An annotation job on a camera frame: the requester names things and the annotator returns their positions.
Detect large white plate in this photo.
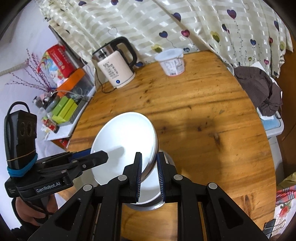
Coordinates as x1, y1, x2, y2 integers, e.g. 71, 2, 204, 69
91, 112, 159, 185

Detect person's left hand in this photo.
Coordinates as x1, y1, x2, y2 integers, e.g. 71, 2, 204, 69
16, 194, 58, 226

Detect white ceramic bowl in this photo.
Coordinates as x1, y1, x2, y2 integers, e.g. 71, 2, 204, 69
125, 162, 164, 211

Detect red label jar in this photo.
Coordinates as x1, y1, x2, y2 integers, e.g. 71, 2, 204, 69
42, 116, 59, 133

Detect yellow green box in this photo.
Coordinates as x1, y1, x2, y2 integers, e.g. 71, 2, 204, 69
51, 98, 78, 124

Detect chevron patterned tray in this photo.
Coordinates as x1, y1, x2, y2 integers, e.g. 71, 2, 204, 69
59, 97, 91, 126

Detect green flat box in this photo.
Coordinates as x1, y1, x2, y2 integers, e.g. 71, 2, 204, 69
51, 96, 68, 115

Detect orange box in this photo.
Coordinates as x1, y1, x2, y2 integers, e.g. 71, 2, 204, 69
56, 68, 85, 98

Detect purple dried flower branches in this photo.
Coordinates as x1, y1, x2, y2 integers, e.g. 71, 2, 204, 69
1, 48, 56, 93

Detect red tea box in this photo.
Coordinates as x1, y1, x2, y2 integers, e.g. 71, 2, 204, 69
47, 44, 75, 78

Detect black binder clip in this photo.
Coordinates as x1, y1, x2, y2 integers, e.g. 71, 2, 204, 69
263, 218, 286, 239

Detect white electric kettle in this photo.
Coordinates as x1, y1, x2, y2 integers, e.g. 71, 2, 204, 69
92, 37, 137, 89

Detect white yogurt tub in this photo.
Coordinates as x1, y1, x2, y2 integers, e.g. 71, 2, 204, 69
154, 48, 185, 77

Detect brown dotted cloth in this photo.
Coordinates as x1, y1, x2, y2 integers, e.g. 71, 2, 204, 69
234, 66, 282, 116

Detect heart patterned curtain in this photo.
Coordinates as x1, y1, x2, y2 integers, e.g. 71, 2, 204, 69
37, 0, 293, 77

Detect black kettle power cable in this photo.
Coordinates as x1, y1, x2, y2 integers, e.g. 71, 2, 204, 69
94, 68, 117, 94

